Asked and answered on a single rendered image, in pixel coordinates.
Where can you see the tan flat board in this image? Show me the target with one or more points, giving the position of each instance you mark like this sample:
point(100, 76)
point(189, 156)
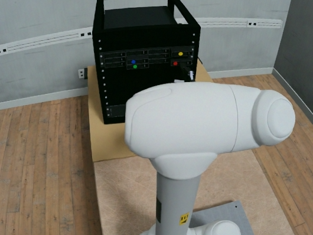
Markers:
point(108, 141)

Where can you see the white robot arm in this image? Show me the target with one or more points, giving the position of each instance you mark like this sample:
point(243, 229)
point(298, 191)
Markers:
point(181, 127)

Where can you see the black rack frame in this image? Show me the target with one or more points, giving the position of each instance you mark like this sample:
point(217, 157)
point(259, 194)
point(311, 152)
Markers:
point(138, 28)

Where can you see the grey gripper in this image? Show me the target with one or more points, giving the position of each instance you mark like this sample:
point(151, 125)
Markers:
point(187, 73)

